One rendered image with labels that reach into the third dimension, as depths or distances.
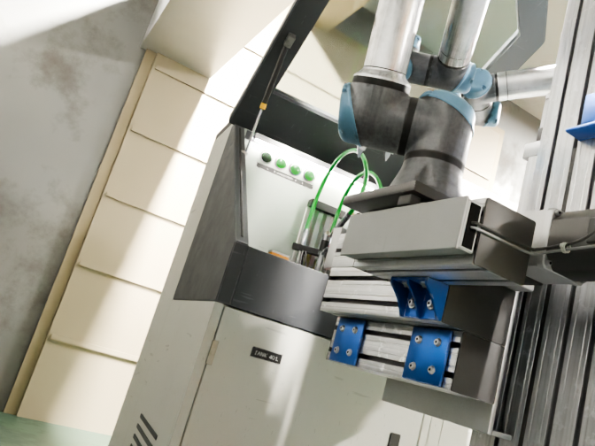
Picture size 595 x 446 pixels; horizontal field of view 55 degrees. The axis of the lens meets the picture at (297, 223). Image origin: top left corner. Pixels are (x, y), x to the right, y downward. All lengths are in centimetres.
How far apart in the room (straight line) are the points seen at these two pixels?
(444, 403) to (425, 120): 51
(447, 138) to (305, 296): 63
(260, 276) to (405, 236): 74
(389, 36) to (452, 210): 50
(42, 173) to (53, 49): 77
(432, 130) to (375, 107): 12
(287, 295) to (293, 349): 14
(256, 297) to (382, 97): 63
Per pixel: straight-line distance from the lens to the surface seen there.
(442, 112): 113
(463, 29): 135
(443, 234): 74
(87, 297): 369
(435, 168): 108
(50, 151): 379
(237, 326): 147
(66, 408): 376
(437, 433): 177
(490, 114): 173
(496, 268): 75
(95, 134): 385
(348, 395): 160
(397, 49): 115
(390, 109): 113
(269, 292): 149
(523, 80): 163
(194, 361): 146
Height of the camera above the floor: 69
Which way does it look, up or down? 14 degrees up
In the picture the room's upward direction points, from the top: 17 degrees clockwise
